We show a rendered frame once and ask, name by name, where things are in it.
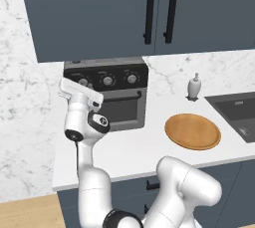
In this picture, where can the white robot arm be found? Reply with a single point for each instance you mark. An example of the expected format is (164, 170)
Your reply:
(89, 185)

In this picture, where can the toaster oven glass door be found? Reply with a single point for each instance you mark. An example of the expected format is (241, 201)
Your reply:
(123, 111)

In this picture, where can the silver toaster oven knob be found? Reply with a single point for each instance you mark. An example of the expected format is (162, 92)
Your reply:
(107, 80)
(131, 78)
(83, 81)

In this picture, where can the black toaster oven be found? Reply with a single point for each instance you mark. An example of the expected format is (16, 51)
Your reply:
(109, 69)

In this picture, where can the grey base cupboard door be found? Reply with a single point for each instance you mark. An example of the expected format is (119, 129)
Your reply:
(237, 192)

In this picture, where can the white soap dispenser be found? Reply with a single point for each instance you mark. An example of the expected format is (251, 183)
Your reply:
(194, 87)

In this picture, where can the round wooden plate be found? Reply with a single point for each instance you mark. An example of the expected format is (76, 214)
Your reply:
(192, 131)

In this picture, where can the dark grey sink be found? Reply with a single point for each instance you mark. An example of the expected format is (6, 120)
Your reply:
(235, 112)

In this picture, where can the grey wall cupboard door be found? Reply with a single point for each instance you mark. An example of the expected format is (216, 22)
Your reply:
(215, 9)
(89, 13)

